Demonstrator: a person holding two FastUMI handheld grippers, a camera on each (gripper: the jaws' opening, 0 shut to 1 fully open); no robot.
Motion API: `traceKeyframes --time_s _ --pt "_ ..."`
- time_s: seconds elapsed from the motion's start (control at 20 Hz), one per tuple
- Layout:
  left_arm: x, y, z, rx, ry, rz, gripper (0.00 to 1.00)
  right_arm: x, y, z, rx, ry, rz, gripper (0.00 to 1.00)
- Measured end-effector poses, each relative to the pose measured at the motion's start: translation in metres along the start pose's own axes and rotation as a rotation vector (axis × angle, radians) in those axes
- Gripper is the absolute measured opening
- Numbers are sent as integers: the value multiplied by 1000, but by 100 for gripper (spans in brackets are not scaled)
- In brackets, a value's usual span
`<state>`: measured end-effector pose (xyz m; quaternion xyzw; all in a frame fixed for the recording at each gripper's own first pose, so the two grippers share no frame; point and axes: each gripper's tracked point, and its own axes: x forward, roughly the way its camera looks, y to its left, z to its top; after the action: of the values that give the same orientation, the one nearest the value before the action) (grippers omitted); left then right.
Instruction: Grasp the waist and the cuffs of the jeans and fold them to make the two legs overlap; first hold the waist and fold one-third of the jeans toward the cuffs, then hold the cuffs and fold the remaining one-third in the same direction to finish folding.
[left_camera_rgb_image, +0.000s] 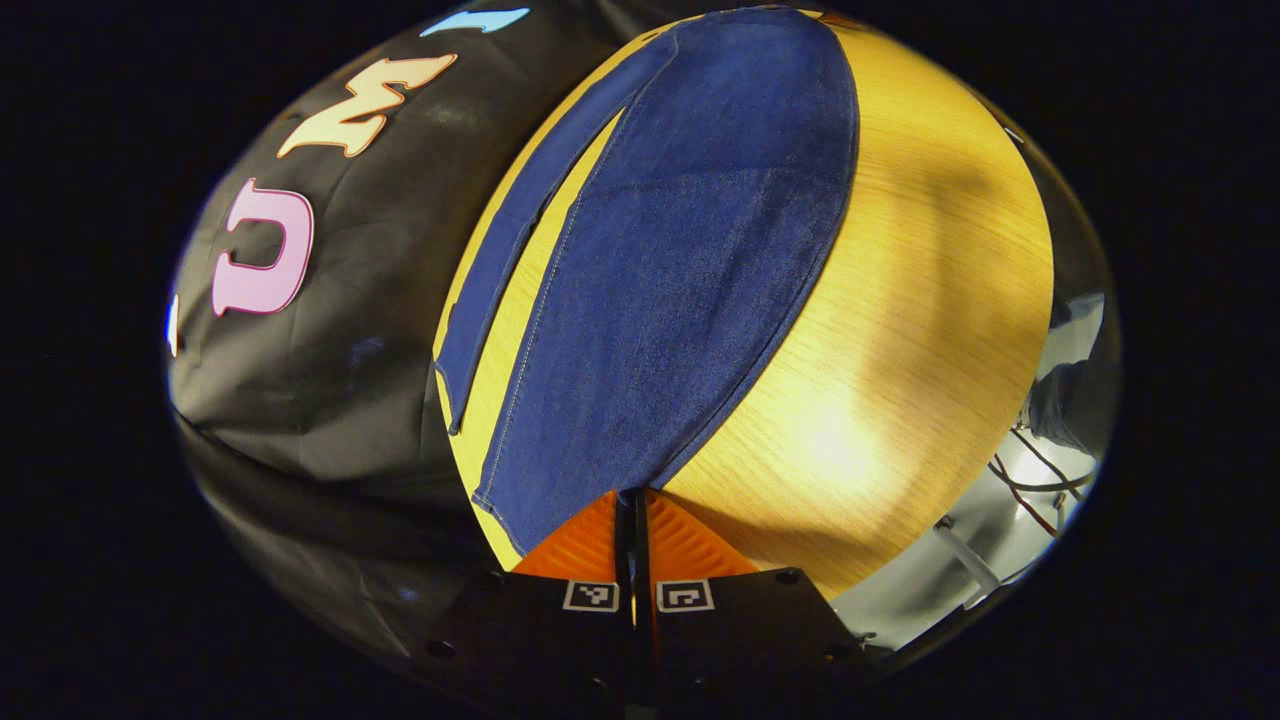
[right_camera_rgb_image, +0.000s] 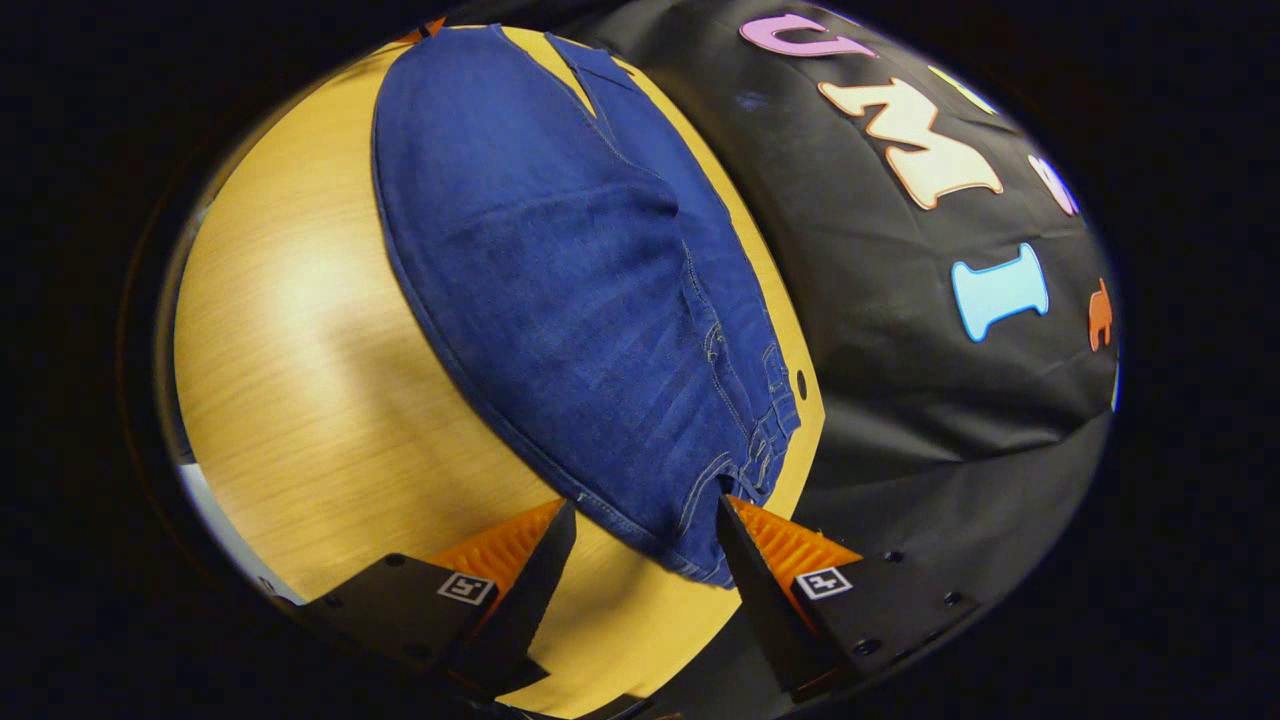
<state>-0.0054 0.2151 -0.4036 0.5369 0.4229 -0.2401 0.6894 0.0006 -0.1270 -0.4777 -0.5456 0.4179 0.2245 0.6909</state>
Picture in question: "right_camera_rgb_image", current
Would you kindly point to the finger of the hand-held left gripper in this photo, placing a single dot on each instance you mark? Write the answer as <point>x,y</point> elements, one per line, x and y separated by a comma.
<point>428,30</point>

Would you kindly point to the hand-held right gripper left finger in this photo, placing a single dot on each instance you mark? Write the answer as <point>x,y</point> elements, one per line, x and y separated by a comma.
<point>530,590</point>

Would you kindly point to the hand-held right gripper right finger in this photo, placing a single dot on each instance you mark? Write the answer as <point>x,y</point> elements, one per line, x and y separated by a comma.
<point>755,590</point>

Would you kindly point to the blue denim jeans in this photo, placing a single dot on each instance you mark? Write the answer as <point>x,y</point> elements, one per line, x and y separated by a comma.
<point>560,300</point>

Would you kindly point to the black backdrop cloth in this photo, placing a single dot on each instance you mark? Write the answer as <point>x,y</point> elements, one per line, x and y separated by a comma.
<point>900,420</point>

